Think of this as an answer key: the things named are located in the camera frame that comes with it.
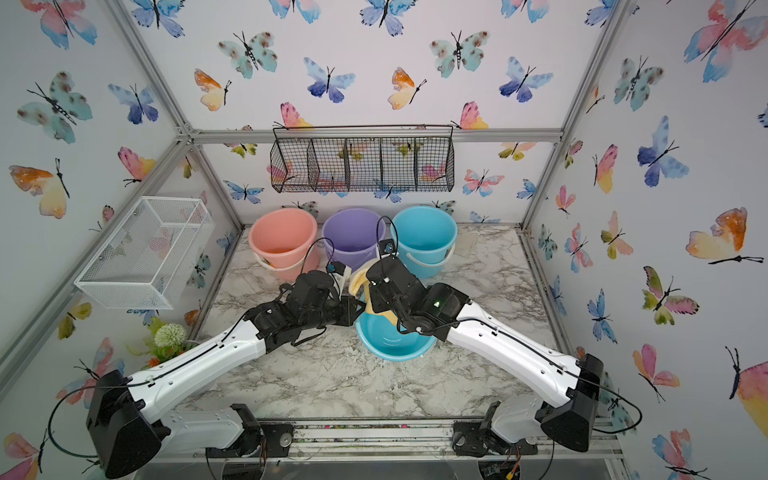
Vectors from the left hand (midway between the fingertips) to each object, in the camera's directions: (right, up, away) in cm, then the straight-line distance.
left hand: (369, 306), depth 75 cm
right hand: (+3, +7, -5) cm, 9 cm away
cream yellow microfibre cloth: (-2, +8, -7) cm, 10 cm away
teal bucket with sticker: (+3, -12, +15) cm, 20 cm away
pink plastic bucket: (-27, +17, +18) cm, 37 cm away
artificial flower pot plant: (-50, -8, -1) cm, 51 cm away
